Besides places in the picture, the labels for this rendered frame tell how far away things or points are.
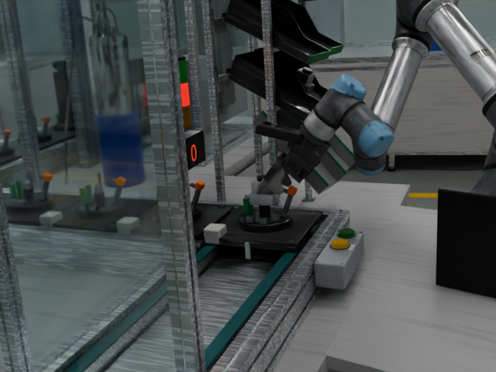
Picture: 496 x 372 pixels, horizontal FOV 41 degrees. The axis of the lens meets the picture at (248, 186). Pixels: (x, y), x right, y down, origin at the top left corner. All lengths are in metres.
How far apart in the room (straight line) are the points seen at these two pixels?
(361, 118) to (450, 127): 4.07
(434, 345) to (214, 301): 0.46
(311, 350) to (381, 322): 0.18
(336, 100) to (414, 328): 0.53
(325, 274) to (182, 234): 0.74
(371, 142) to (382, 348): 0.44
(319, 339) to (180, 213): 0.67
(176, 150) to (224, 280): 0.80
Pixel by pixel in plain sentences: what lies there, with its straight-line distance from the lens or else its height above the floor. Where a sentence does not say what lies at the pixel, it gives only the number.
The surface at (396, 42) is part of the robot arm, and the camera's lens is 1.77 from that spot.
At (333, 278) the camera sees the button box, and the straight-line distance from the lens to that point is 1.50.
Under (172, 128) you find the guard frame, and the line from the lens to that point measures 0.76.
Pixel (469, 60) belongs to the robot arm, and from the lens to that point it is 1.57.
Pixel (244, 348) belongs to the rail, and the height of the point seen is 0.96.
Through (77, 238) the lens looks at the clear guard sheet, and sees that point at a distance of 0.64.
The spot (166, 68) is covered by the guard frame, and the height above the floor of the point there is 1.48.
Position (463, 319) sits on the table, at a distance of 1.50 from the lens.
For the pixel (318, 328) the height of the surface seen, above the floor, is 0.86.
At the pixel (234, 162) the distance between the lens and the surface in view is 2.75.
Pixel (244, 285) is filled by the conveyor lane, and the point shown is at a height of 0.92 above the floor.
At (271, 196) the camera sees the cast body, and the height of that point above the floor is 1.05.
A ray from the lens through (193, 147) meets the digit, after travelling 1.51.
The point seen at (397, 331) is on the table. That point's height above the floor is 0.86.
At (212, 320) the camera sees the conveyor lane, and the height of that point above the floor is 0.92.
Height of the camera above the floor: 1.56
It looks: 17 degrees down
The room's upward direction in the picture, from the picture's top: 4 degrees counter-clockwise
